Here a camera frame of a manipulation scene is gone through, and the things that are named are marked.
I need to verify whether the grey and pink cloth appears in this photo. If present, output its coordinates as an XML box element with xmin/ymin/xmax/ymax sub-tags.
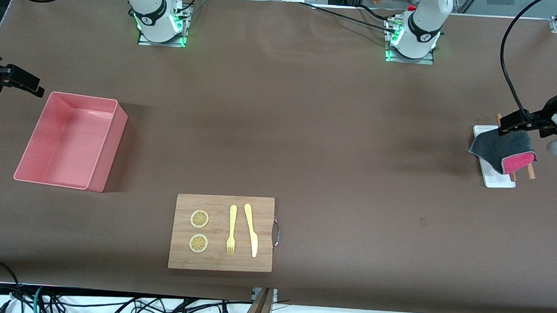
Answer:
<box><xmin>467</xmin><ymin>128</ymin><xmax>540</xmax><ymax>177</ymax></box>

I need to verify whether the white rectangular tray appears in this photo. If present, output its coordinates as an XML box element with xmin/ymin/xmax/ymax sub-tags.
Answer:
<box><xmin>470</xmin><ymin>124</ymin><xmax>519</xmax><ymax>189</ymax></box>

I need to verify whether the pink plastic bin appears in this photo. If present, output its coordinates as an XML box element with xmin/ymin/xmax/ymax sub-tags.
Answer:
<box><xmin>13</xmin><ymin>90</ymin><xmax>130</xmax><ymax>195</ymax></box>

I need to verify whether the lemon slice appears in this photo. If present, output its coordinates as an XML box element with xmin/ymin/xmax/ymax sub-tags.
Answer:
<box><xmin>189</xmin><ymin>234</ymin><xmax>209</xmax><ymax>254</ymax></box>
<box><xmin>190</xmin><ymin>210</ymin><xmax>210</xmax><ymax>229</ymax></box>

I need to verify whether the yellow plastic fork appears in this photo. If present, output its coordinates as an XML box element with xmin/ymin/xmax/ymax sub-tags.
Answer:
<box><xmin>226</xmin><ymin>205</ymin><xmax>238</xmax><ymax>256</ymax></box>

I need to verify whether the wooden cutting board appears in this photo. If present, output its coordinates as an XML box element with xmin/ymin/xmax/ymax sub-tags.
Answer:
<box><xmin>167</xmin><ymin>193</ymin><xmax>282</xmax><ymax>274</ymax></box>

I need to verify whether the yellow plastic knife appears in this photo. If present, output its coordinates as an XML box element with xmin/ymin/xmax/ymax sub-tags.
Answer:
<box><xmin>242</xmin><ymin>203</ymin><xmax>261</xmax><ymax>258</ymax></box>

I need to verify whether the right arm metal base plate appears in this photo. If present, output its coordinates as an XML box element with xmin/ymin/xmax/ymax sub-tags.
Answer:
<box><xmin>138</xmin><ymin>2</ymin><xmax>190</xmax><ymax>48</ymax></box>

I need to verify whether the black right base cable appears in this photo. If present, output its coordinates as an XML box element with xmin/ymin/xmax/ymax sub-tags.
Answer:
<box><xmin>160</xmin><ymin>0</ymin><xmax>209</xmax><ymax>20</ymax></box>

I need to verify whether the black base cable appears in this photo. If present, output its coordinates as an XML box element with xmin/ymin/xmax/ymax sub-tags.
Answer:
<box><xmin>160</xmin><ymin>0</ymin><xmax>209</xmax><ymax>20</ymax></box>
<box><xmin>296</xmin><ymin>1</ymin><xmax>401</xmax><ymax>33</ymax></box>

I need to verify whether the black left base cable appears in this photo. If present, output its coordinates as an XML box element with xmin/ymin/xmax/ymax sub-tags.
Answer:
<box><xmin>296</xmin><ymin>1</ymin><xmax>401</xmax><ymax>33</ymax></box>

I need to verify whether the teal floor cable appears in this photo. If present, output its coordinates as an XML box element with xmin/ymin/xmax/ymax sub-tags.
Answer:
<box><xmin>31</xmin><ymin>285</ymin><xmax>46</xmax><ymax>313</ymax></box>

